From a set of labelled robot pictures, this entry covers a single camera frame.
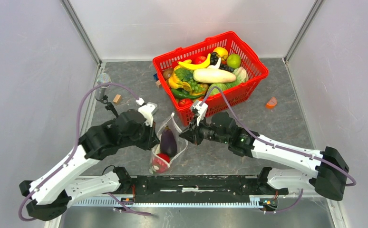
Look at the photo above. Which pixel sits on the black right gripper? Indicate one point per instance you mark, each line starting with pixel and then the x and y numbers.
pixel 193 134

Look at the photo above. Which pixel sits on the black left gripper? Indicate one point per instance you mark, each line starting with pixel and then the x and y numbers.
pixel 152 139

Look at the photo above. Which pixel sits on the purple eggplant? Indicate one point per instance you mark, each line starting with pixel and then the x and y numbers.
pixel 168 144

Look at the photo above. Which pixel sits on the clear zip top bag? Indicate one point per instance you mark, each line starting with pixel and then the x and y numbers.
pixel 182 144

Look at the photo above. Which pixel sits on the red apple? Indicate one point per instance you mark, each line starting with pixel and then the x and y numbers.
pixel 199 60
pixel 160 163

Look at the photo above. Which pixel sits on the white garlic bulb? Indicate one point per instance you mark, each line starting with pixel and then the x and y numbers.
pixel 216 65

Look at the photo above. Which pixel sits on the dark grape bunch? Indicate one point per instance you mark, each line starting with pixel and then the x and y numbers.
pixel 223 66

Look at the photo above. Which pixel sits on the green lime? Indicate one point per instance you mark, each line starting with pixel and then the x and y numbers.
pixel 234 61

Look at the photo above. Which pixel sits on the yellow lemon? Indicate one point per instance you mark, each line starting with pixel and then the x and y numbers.
pixel 221 52

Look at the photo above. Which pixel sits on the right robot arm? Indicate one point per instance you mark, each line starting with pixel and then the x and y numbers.
pixel 324 171

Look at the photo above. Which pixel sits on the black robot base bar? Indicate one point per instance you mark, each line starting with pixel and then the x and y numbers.
pixel 197 188

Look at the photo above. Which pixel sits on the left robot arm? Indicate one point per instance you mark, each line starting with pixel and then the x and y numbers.
pixel 51 195

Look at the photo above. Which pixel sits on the dark green cucumber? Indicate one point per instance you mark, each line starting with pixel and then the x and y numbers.
pixel 180 95

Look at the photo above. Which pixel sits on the green grape bunch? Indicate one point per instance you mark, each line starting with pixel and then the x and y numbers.
pixel 194 87

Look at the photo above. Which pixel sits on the small wooden block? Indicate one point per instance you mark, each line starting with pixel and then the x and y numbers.
pixel 117 99

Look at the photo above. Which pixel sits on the black mini tripod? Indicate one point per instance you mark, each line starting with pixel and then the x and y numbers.
pixel 109 106

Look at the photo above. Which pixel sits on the yellow banana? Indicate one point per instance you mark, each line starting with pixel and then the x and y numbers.
pixel 190 66
pixel 175 83

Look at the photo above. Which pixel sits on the white long squash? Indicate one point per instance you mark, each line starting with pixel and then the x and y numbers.
pixel 211 76

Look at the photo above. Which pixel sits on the green lettuce leaf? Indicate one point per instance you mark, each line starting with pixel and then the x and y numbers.
pixel 184 74

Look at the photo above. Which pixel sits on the red plastic basket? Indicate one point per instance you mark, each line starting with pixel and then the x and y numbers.
pixel 256 70

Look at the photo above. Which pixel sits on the brown kiwi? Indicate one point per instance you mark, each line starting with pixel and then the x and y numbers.
pixel 167 73

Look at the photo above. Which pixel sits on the pale green cabbage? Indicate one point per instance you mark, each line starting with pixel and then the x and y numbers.
pixel 241 77

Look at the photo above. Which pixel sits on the orange slice toy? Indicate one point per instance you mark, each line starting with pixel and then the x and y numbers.
pixel 271 103

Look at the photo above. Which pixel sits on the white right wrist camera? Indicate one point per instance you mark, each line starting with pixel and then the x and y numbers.
pixel 199 108

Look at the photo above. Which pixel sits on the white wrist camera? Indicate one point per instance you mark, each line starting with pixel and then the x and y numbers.
pixel 199 108
pixel 147 109

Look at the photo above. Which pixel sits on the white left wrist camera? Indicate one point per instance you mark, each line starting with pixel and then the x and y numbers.
pixel 147 109

